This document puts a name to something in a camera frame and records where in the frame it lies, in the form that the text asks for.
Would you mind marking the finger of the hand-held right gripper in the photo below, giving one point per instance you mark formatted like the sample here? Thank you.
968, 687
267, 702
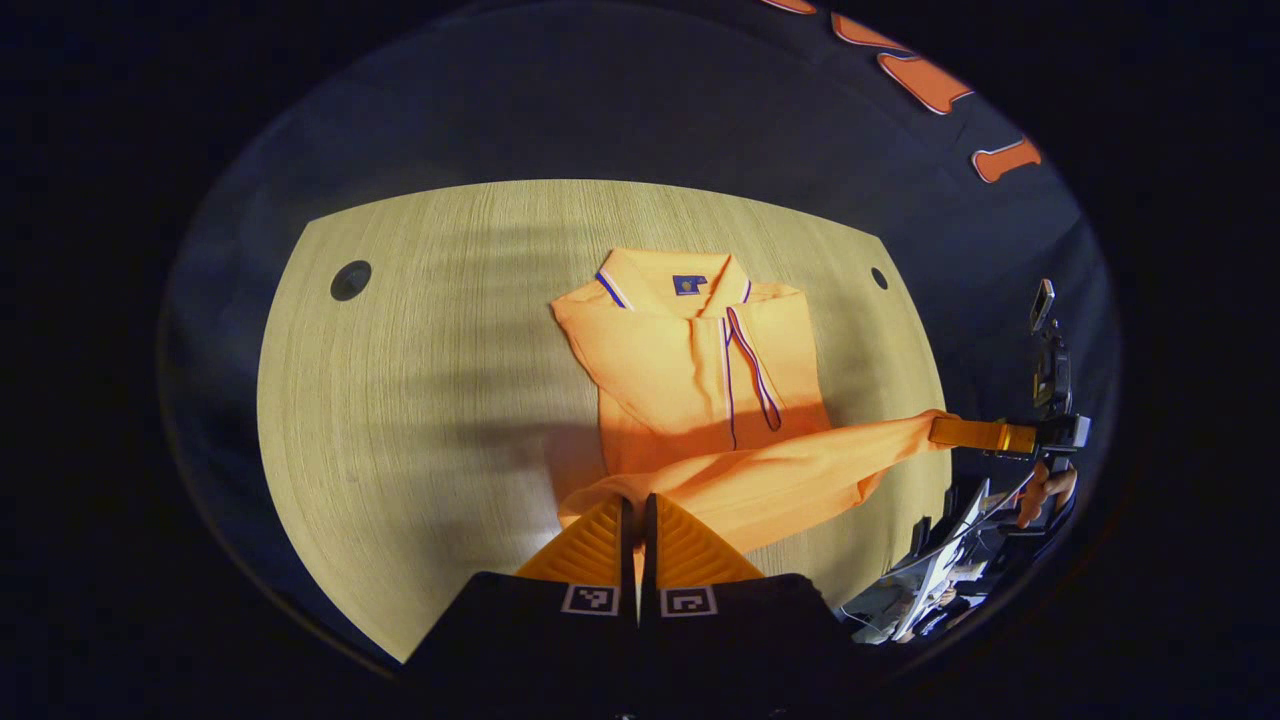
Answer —
980, 435

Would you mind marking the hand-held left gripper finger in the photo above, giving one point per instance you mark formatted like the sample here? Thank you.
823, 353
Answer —
625, 560
650, 560

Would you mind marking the orange T-shirt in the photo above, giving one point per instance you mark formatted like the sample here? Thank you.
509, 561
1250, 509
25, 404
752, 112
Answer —
680, 380

